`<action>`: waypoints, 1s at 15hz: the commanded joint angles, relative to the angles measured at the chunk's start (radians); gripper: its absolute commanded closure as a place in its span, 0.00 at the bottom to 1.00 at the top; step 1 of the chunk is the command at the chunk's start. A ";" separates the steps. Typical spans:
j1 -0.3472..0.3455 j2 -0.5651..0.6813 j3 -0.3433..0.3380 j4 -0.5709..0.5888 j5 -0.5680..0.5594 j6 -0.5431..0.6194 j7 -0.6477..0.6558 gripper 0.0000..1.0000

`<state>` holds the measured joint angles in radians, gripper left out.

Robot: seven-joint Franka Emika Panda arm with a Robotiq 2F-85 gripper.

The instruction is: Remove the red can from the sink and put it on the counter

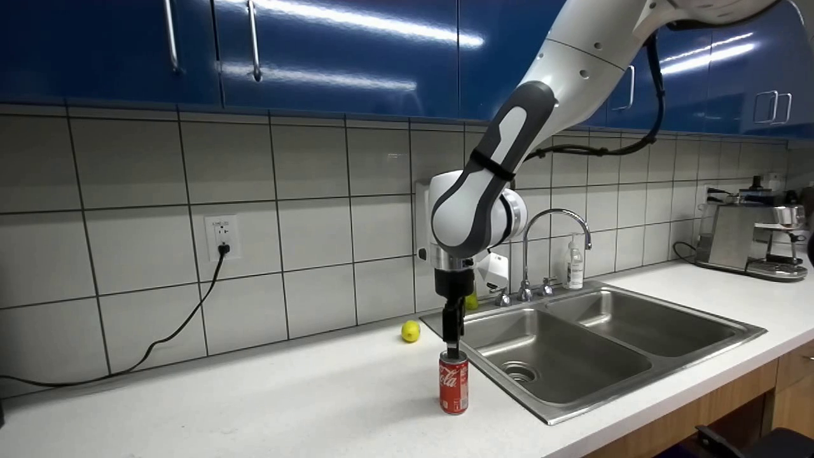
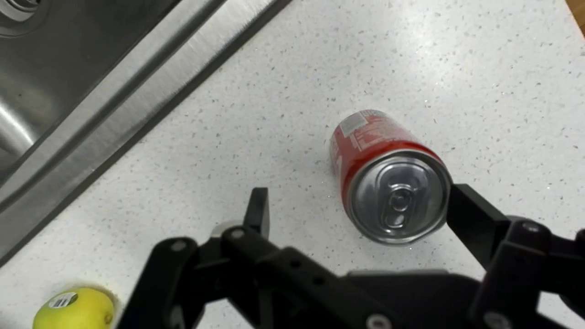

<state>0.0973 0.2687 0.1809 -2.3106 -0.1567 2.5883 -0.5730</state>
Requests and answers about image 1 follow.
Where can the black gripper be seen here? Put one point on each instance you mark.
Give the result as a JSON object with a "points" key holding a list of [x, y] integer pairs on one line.
{"points": [[454, 292]]}

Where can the red soda can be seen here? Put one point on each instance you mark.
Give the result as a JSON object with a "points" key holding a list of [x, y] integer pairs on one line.
{"points": [[454, 385]]}

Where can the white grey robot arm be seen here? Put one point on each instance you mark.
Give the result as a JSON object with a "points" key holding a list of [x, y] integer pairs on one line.
{"points": [[587, 52]]}

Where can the round steel sink drain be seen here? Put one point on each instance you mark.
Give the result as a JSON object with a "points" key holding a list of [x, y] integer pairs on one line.
{"points": [[520, 375]]}

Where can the stainless steel double sink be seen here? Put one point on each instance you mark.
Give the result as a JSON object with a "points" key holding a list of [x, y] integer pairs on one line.
{"points": [[611, 339]]}

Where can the yellow green soap bottle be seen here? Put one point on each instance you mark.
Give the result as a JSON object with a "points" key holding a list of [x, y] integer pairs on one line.
{"points": [[471, 302]]}

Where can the yellow tennis ball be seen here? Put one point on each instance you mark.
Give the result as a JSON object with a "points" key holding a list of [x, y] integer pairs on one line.
{"points": [[411, 330]]}

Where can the chrome gooseneck faucet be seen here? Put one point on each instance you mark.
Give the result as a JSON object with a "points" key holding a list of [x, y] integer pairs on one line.
{"points": [[526, 254]]}

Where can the small white bottle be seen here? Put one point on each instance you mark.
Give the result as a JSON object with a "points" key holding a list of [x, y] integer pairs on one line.
{"points": [[575, 271]]}

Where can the silver espresso machine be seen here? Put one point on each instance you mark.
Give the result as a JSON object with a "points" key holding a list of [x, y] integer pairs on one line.
{"points": [[729, 232]]}

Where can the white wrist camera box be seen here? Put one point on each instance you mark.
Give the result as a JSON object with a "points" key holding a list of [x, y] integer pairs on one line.
{"points": [[492, 273]]}

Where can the white wall soap dispenser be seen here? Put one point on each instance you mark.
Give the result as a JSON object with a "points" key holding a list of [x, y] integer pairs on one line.
{"points": [[421, 229]]}

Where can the white wall power outlet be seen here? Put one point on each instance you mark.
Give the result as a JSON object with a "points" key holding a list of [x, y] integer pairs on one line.
{"points": [[220, 229]]}

